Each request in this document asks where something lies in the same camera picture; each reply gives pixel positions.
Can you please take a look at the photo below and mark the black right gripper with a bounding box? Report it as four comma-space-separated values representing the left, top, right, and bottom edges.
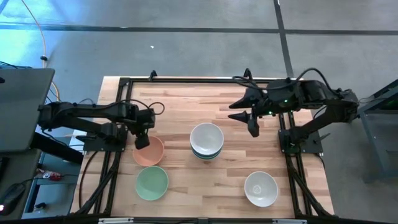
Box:
228, 86, 276, 123

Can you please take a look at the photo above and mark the orange bowl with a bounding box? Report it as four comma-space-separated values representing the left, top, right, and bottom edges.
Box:
132, 135, 165, 167

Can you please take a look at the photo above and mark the mint green bowl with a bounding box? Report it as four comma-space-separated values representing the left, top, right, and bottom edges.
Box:
135, 166, 170, 202

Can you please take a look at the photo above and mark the white bowl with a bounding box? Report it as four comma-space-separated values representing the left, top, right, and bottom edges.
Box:
190, 122, 224, 156
244, 170, 279, 208

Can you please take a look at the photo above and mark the dark green bowl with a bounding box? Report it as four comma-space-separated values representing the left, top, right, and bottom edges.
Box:
191, 146, 223, 159

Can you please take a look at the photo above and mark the turquoise bowl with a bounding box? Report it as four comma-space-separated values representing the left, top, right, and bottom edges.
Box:
192, 149, 222, 161

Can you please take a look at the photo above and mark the small red object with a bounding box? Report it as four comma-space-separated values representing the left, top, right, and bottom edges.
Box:
42, 170, 62, 182

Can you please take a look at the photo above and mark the grey laptop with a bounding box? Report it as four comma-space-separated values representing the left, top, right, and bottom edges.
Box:
0, 68, 56, 153

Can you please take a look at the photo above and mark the black desk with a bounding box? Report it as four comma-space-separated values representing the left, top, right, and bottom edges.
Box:
0, 132, 85, 220

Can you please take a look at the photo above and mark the dark metal cart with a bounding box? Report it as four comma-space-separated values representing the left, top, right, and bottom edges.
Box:
357, 79, 398, 184

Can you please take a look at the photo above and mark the black computer mouse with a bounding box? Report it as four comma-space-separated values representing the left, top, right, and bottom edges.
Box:
0, 182, 26, 216

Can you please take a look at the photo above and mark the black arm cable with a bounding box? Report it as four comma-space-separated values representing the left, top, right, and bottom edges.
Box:
232, 67, 343, 94
119, 98, 166, 116

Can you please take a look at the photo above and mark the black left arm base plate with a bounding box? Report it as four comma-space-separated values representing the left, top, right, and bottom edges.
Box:
83, 133, 127, 153

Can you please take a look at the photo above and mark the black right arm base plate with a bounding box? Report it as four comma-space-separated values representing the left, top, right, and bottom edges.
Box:
277, 129, 324, 156

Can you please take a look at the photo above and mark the orange cable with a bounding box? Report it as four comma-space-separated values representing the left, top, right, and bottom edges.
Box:
20, 0, 62, 100

